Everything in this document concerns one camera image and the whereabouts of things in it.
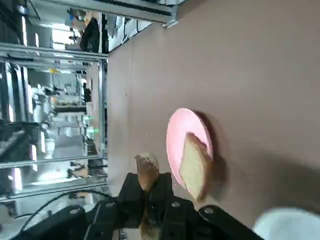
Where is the white round plate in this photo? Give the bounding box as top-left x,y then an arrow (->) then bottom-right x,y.
252,207 -> 320,240

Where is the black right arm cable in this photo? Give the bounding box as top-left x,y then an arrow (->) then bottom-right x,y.
14,189 -> 118,240

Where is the brown bread slice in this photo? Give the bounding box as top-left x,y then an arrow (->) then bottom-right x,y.
178,132 -> 214,202
134,152 -> 161,240

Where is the silver edge bracket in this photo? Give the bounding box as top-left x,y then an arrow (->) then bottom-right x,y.
161,18 -> 180,29

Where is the pink plate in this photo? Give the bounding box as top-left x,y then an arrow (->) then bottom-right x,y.
166,107 -> 214,191

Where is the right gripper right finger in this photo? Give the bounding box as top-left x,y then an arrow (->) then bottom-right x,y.
149,172 -> 263,240

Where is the aluminium frame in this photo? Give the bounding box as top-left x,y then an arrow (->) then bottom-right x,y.
0,42 -> 110,198

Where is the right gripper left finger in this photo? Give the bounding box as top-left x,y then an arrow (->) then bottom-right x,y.
24,172 -> 145,240

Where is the person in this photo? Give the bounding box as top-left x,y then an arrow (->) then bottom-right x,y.
71,8 -> 102,54

